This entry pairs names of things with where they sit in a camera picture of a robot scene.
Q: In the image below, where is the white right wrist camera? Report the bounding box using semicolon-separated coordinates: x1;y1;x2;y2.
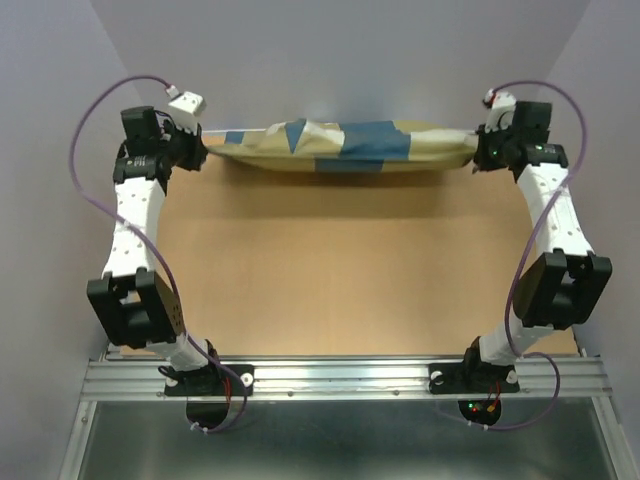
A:
483;89;517;133

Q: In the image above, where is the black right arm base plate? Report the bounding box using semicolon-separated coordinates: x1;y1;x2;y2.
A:
427;362;520;395

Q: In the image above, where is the blue beige white plaid pillowcase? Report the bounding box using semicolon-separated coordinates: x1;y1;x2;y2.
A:
207;119;478;174

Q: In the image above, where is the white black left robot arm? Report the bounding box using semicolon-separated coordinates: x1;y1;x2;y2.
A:
87;106;223;396

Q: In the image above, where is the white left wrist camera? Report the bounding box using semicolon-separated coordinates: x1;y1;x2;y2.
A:
167;91;206;135

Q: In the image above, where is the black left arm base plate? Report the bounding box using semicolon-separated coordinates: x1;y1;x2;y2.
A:
158;364;255;397

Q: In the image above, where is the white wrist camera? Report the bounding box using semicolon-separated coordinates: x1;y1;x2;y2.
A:
167;91;206;135
483;89;517;133

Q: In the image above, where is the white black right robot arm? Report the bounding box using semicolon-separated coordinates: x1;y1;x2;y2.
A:
460;93;613;390

